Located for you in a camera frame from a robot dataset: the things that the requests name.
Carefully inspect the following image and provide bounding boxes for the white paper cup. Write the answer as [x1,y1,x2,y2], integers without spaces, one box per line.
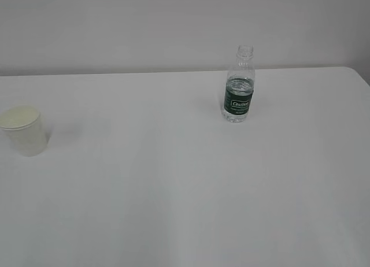
[1,105,47,157]

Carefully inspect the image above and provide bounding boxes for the clear water bottle green label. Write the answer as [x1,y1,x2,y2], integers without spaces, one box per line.
[222,45,255,123]

